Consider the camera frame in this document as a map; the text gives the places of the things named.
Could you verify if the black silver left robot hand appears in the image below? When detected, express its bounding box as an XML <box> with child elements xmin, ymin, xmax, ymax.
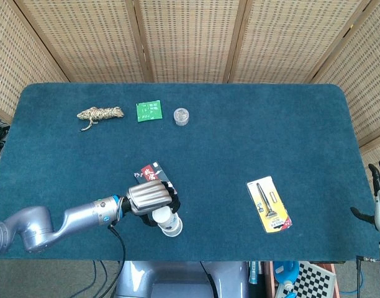
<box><xmin>123</xmin><ymin>179</ymin><xmax>182</xmax><ymax>228</ymax></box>

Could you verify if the black red card box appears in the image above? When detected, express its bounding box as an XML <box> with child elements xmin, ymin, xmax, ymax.
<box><xmin>133</xmin><ymin>160</ymin><xmax>171</xmax><ymax>187</ymax></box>

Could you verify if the green square packet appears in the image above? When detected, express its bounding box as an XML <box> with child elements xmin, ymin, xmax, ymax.
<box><xmin>135</xmin><ymin>99</ymin><xmax>163</xmax><ymax>124</ymax></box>

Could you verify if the clear round plastic jar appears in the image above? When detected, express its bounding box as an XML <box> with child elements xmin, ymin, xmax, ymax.
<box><xmin>173</xmin><ymin>107</ymin><xmax>191</xmax><ymax>127</ymax></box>

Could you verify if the grey blue robot torso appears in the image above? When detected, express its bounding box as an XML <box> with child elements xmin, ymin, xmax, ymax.
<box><xmin>115</xmin><ymin>260</ymin><xmax>250</xmax><ymax>298</ymax></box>

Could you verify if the blue felt table mat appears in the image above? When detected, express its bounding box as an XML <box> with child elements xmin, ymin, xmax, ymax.
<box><xmin>0</xmin><ymin>83</ymin><xmax>380</xmax><ymax>262</ymax></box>

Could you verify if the black white checkerboard sheet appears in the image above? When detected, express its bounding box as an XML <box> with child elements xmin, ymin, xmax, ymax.
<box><xmin>275</xmin><ymin>261</ymin><xmax>337</xmax><ymax>298</ymax></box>

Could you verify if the razor in yellow blister pack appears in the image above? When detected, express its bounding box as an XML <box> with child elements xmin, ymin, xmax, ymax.
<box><xmin>246</xmin><ymin>175</ymin><xmax>293</xmax><ymax>234</ymax></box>

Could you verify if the blue plastic object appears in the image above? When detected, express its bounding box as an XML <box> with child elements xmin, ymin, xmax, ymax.
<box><xmin>273</xmin><ymin>260</ymin><xmax>300</xmax><ymax>285</ymax></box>

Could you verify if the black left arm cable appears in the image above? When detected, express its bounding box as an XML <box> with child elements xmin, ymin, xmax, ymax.
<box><xmin>107</xmin><ymin>223</ymin><xmax>127</xmax><ymax>280</ymax></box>

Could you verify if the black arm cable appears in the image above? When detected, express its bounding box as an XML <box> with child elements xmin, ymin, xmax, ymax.
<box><xmin>355</xmin><ymin>255</ymin><xmax>380</xmax><ymax>298</ymax></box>
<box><xmin>107</xmin><ymin>223</ymin><xmax>127</xmax><ymax>280</ymax></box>

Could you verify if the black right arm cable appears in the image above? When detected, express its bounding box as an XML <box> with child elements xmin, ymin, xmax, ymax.
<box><xmin>355</xmin><ymin>255</ymin><xmax>380</xmax><ymax>298</ymax></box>

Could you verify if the coiled tan rope bundle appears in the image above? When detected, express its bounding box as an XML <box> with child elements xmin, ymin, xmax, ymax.
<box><xmin>76</xmin><ymin>106</ymin><xmax>125</xmax><ymax>132</ymax></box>

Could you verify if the blue floor cable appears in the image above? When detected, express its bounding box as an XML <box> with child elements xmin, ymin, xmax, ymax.
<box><xmin>79</xmin><ymin>260</ymin><xmax>109</xmax><ymax>298</ymax></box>

